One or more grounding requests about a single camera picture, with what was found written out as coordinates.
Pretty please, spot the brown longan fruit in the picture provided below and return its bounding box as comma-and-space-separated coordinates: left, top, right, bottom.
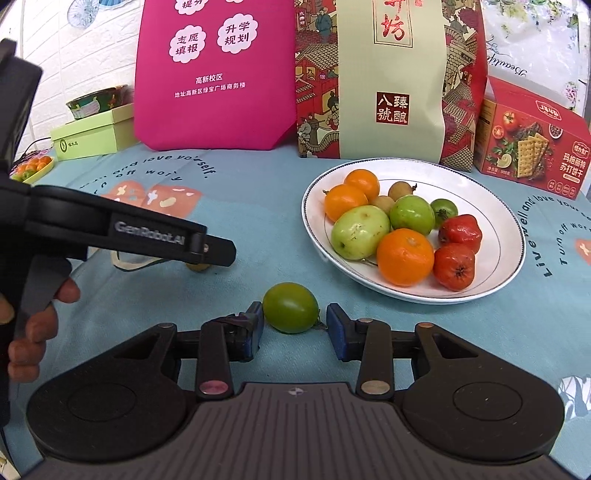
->
372, 195, 396, 215
388, 181, 417, 201
185, 263, 211, 272

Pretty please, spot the small dark green tomato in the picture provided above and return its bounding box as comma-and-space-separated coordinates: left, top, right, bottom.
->
263, 282, 320, 334

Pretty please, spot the orange tangerine front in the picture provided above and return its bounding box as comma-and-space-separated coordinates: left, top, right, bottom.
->
376, 228, 435, 287

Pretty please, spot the orange tangerine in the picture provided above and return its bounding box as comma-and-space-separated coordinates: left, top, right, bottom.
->
324, 184, 369, 223
344, 169, 381, 202
376, 228, 435, 287

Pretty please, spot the red tomato fruit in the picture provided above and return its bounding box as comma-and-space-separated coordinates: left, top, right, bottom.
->
432, 243, 476, 291

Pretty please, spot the large bright green fruit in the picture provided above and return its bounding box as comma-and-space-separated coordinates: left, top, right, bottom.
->
389, 195, 436, 236

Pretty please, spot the small green fruit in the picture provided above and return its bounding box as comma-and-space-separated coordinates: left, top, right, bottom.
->
431, 198, 458, 230

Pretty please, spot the small tray of fruits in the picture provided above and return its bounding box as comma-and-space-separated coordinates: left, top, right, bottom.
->
10, 155, 55, 185

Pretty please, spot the person's left hand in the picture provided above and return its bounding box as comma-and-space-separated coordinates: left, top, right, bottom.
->
0, 278, 80, 383

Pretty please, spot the blue printed tablecloth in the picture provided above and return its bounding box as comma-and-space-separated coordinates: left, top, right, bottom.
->
7, 147, 590, 479

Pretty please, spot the pale green apple on plate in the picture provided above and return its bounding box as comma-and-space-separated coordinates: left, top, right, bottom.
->
331, 205, 391, 261

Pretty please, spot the light green box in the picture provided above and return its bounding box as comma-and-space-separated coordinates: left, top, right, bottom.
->
50, 103, 137, 160

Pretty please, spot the green patterned bowl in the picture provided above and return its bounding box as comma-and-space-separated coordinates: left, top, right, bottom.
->
66, 84, 131, 120

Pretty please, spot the red wax apple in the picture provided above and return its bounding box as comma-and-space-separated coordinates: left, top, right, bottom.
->
438, 214, 483, 254

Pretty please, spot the white round plate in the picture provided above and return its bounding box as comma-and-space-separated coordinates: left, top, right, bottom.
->
301, 158, 527, 305

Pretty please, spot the magenta fabric bag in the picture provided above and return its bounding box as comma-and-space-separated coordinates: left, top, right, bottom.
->
133, 0, 297, 151

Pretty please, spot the blue paper fan decoration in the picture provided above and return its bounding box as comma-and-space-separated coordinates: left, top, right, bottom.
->
66, 0, 144, 30

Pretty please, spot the red cracker box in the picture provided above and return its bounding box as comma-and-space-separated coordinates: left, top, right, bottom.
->
474, 77, 590, 199

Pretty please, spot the red beige liquor gift bag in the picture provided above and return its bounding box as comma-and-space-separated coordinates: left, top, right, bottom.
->
294, 0, 488, 171

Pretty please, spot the white floral plastic bag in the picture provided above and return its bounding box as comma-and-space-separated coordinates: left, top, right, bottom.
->
481, 1, 590, 115

